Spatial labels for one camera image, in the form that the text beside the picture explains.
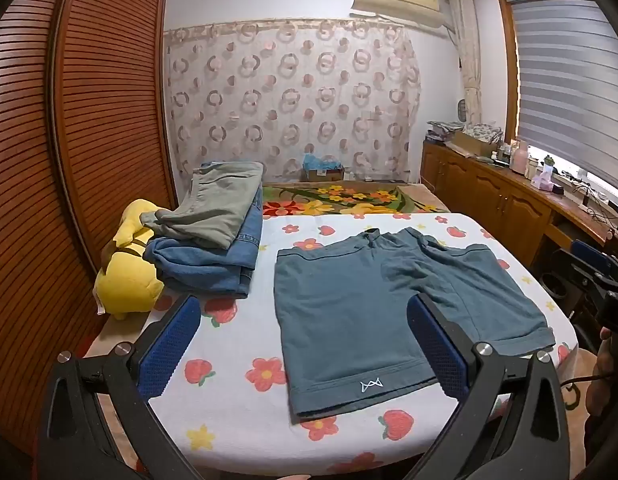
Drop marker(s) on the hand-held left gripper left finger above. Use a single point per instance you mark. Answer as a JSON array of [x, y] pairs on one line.
[[169, 350]]

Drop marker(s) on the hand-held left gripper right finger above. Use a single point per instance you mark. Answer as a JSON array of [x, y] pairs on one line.
[[439, 350]]

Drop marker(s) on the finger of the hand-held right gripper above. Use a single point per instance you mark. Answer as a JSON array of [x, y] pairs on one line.
[[591, 256]]

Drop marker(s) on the teal shorts pants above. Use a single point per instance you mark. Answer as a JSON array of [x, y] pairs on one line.
[[364, 310]]

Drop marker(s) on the folded olive pants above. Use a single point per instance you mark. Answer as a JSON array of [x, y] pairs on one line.
[[214, 200]]

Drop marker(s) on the person's right hand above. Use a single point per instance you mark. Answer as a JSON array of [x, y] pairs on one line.
[[600, 365]]

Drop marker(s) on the yellow plush toy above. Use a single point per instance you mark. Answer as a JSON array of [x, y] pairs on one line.
[[129, 285]]

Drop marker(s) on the strawberry flower print bed sheet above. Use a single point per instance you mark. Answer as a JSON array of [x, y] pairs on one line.
[[249, 330]]

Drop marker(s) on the folded blue jeans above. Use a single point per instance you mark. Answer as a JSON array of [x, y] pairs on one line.
[[199, 270]]

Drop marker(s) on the small lavender container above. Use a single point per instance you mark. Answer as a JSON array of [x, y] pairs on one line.
[[545, 177]]

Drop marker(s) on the wooden cabinet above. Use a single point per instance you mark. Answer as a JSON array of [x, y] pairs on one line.
[[494, 195]]

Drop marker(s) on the pink bottle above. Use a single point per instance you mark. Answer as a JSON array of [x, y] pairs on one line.
[[520, 159]]

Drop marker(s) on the open cardboard box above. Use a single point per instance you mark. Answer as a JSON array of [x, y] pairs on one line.
[[471, 144]]

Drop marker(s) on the green floral blanket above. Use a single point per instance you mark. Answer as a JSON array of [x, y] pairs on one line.
[[339, 200]]

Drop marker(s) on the grey striped window blind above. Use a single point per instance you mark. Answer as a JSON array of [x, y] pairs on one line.
[[564, 70]]

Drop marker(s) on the cardboard box with blue cloth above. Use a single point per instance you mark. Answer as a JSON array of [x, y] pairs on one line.
[[323, 170]]

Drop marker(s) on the tied floral curtain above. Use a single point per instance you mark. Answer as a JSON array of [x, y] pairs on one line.
[[469, 50]]

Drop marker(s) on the wooden louvered wardrobe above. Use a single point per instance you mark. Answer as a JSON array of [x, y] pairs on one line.
[[89, 110]]

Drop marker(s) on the circle pattern sheer curtain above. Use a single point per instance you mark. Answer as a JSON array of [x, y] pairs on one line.
[[289, 100]]

